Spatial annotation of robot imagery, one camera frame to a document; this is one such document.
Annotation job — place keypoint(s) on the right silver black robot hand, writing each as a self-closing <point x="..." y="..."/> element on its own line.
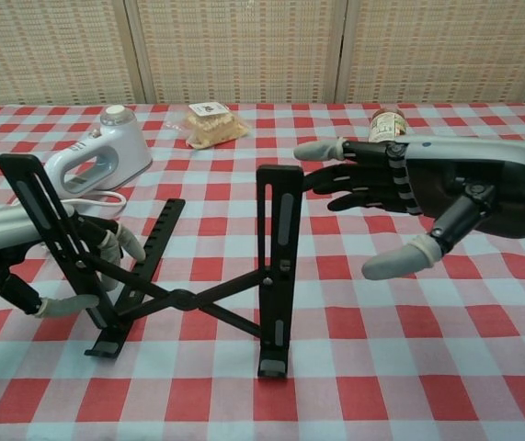
<point x="473" y="156"/>

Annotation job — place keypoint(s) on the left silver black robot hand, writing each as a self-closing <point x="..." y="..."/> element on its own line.
<point x="0" y="225"/>

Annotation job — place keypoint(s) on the black folding laptop stand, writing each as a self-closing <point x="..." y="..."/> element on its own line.
<point x="181" y="298"/>

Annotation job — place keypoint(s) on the red white checkered tablecloth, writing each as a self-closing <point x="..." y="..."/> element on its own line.
<point x="381" y="367"/>

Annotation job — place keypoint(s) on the brown bottle with label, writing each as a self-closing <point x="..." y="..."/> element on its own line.
<point x="386" y="124"/>

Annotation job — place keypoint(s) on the woven bamboo screen panel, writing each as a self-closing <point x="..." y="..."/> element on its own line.
<point x="441" y="46"/>
<point x="243" y="46"/>
<point x="37" y="46"/>

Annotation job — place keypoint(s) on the white handheld steam iron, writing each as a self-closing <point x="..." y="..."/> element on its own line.
<point x="124" y="142"/>

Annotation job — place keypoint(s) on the clear bag of snacks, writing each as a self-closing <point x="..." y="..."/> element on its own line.
<point x="216" y="126"/>

